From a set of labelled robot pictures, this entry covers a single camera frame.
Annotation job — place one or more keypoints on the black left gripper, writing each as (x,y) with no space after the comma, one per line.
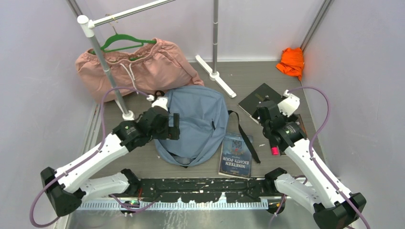
(172,132)

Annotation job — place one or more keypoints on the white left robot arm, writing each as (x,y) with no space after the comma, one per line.
(71,185)

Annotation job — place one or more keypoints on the black notebook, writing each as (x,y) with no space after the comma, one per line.
(261,94)

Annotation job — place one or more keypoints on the orange cloth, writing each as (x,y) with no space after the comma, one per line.
(292,62)

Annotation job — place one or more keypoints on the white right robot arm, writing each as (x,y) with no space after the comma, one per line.
(331,203)

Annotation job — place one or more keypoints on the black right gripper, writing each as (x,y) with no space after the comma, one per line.
(284,117)

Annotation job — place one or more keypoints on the metal clothes rack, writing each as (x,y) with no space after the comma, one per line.
(88,25)

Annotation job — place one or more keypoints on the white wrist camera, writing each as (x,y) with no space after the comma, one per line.
(158,101)
(289,104)

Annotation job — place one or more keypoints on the pink drawstring shorts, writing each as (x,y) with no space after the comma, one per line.
(153,67)

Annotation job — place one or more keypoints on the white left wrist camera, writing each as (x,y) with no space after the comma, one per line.
(158,101)

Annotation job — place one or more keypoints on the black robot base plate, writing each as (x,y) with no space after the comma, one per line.
(201,190)

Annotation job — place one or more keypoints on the blue backpack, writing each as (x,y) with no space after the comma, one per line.
(203,123)

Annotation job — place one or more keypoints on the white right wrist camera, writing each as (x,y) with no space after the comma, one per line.
(289,104)

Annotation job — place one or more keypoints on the Three Days to See book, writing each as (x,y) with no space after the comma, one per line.
(301,124)

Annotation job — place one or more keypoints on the green clothes hanger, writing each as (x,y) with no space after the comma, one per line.
(121,42)

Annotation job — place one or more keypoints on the pink highlighter marker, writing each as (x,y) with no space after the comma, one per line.
(274,150)

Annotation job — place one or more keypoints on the blue Nineteen Eighty-Four book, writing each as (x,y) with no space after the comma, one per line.
(235,157)

